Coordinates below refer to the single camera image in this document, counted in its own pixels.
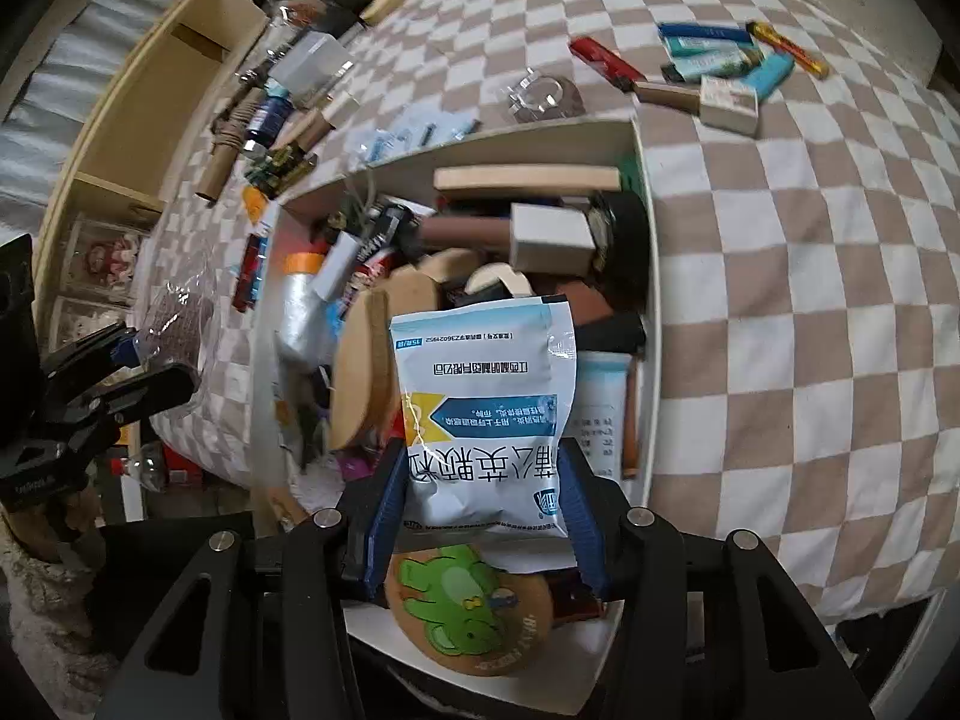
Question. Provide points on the long wooden block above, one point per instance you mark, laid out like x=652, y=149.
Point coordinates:
x=525, y=180

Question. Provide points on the checkered bed sheet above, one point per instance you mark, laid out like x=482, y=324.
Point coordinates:
x=787, y=315

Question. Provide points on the red stick sachet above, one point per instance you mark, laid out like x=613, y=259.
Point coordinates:
x=246, y=274

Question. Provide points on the white cigarette box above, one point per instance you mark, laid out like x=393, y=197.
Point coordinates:
x=727, y=106

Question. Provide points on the clear bag with brown contents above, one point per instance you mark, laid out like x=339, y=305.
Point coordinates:
x=300, y=15

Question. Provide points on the brown cardboard tube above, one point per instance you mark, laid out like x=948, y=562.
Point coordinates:
x=465, y=232

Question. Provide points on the white teal packet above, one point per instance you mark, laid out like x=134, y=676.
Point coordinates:
x=600, y=412

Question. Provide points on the clear plastic bag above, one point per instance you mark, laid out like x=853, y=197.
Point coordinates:
x=180, y=322

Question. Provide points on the light blue lighter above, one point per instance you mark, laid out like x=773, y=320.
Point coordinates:
x=769, y=79

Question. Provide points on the green dinosaur cork coaster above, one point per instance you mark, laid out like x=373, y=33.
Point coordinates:
x=465, y=607

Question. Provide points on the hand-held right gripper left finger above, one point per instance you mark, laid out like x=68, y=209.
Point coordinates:
x=382, y=517

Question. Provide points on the wooden shelf unit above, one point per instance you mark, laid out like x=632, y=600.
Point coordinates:
x=142, y=112

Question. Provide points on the black tape roll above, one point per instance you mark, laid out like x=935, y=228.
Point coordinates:
x=622, y=221

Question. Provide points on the white blue medicine sachet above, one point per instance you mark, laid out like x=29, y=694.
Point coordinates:
x=487, y=420

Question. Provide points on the brown tape roll in bag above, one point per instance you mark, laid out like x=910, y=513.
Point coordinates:
x=540, y=94

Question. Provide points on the dark blue spray can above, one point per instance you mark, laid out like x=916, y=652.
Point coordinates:
x=266, y=116

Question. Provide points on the cream wooden spatula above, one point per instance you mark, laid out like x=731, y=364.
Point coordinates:
x=499, y=279

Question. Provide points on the dark blue lighter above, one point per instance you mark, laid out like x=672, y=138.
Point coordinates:
x=705, y=31

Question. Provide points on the black cigarette pack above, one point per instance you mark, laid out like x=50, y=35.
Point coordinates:
x=379, y=240

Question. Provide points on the figurine display box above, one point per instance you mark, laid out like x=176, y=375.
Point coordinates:
x=79, y=326
x=101, y=255

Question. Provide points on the clear bottle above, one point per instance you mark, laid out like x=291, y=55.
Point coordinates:
x=142, y=469

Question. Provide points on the red lighter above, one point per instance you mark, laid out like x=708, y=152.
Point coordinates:
x=607, y=64

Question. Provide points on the frosted plastic case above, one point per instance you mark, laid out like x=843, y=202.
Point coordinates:
x=311, y=64

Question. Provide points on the white cardboard box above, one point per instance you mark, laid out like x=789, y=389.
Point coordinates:
x=525, y=142

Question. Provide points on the twine wrapped cardboard tube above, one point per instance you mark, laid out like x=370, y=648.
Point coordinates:
x=225, y=146

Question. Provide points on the yellow red stick packet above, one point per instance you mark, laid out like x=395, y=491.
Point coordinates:
x=787, y=49

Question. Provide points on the beige fluffy rug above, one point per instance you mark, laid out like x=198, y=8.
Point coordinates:
x=45, y=600

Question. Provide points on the beige brown tube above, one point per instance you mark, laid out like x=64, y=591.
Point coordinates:
x=307, y=131

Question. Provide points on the blue stick sachet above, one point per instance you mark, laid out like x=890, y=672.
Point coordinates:
x=260, y=274

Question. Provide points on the small pale wooden block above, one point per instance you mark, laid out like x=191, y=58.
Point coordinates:
x=384, y=4

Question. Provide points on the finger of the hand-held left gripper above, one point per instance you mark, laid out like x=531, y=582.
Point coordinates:
x=112, y=349
x=150, y=394

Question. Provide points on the red packages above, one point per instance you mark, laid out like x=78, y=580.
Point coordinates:
x=181, y=465

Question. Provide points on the oval wooden board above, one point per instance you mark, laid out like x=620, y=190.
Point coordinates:
x=442, y=266

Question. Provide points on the pale blue palm print lighter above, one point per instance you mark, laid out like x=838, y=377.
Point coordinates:
x=712, y=71

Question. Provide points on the small white box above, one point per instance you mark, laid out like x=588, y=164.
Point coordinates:
x=551, y=240

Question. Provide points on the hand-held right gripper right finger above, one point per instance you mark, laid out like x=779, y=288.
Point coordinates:
x=583, y=525

